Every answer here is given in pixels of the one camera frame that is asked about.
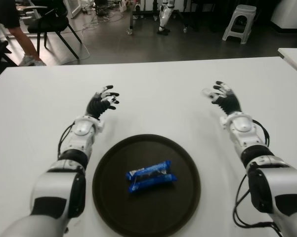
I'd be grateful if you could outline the white framed glass door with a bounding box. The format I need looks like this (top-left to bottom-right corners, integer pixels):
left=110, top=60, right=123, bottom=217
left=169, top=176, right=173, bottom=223
left=64, top=0, right=84, bottom=19

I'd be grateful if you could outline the round dark brown tray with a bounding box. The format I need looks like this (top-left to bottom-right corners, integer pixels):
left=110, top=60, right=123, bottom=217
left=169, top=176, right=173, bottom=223
left=92, top=133, right=202, bottom=237

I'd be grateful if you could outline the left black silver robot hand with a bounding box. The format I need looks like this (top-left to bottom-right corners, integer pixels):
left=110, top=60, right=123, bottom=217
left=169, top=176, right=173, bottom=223
left=85, top=85, right=120, bottom=121

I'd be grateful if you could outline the white side table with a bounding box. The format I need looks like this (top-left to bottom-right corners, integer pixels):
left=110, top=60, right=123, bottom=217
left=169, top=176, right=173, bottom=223
left=277, top=48, right=297, bottom=79

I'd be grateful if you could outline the person in dark shorts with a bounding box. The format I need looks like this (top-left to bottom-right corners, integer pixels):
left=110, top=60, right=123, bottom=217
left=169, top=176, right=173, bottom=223
left=0, top=0, right=47, bottom=67

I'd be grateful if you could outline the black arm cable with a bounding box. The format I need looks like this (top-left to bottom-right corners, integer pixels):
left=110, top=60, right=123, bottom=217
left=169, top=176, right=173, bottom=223
left=233, top=119, right=282, bottom=237
left=57, top=123, right=76, bottom=158

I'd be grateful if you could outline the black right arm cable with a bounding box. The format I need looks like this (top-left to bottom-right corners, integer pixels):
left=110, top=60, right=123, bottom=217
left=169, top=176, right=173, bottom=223
left=233, top=119, right=282, bottom=237

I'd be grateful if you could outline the black wheeled gantry frame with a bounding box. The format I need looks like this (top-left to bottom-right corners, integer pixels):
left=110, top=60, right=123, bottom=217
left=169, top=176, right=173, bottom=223
left=127, top=0, right=188, bottom=35

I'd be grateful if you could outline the white cabinet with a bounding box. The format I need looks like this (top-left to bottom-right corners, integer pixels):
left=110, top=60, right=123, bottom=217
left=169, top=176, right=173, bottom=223
left=270, top=0, right=297, bottom=33

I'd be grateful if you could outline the blue Oreo packet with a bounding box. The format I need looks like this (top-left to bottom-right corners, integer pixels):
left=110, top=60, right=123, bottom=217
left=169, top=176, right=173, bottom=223
left=125, top=160, right=177, bottom=195

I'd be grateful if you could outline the white plastic stool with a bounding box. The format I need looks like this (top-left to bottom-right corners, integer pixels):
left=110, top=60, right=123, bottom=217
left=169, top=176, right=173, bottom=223
left=221, top=4, right=257, bottom=45

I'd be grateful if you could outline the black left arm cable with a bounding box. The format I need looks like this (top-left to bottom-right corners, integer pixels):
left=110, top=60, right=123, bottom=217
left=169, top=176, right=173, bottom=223
left=57, top=123, right=76, bottom=158

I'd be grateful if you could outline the white floor cable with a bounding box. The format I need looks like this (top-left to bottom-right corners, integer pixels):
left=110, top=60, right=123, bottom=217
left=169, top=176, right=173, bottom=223
left=59, top=13, right=91, bottom=65

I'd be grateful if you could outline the white humanoid robot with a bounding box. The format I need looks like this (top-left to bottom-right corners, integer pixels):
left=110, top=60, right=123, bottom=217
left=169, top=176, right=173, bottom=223
left=156, top=0, right=176, bottom=37

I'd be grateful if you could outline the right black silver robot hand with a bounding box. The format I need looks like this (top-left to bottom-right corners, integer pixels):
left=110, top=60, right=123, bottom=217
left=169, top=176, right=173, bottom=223
left=200, top=80, right=242, bottom=117

